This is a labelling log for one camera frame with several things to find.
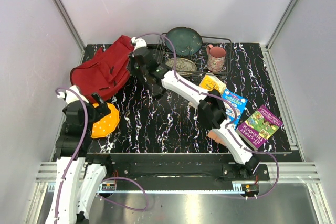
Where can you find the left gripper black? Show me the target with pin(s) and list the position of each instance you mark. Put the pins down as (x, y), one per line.
(101, 110)

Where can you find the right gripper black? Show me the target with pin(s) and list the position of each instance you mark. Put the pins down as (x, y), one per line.
(133, 71)

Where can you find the red backpack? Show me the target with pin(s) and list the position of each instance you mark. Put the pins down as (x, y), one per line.
(106, 73)

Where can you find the yellow paperback book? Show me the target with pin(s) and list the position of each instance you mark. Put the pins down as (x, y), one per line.
(210, 82)

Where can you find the blue paperback book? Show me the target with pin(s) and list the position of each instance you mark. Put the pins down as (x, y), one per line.
(235, 106)

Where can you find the purple treehouse book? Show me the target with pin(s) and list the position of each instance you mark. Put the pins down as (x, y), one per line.
(259, 127)

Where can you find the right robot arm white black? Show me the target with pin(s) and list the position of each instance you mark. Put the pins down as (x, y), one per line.
(211, 111)

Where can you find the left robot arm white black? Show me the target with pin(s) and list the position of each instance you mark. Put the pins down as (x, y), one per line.
(78, 176)

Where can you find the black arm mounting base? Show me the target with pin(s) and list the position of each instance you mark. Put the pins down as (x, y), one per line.
(155, 164)

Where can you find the orange perforated plate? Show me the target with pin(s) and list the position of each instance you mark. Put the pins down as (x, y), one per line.
(107, 124)

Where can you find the patterned beige plate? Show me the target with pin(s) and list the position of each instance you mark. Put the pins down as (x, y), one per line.
(181, 65)

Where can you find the teal ceramic plate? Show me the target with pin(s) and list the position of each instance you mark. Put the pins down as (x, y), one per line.
(184, 41)

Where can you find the pink patterned mug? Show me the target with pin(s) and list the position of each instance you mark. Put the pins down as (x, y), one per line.
(216, 58)

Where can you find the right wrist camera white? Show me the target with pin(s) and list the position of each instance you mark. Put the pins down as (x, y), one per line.
(138, 43)

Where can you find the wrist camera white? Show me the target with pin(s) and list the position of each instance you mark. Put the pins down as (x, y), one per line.
(138, 43)
(70, 94)

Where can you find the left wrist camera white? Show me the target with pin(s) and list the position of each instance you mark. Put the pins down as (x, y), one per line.
(70, 94)

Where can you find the black wire dish rack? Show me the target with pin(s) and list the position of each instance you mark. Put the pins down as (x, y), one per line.
(197, 56)

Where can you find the aluminium frame rail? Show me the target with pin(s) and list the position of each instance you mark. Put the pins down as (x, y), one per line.
(281, 173)

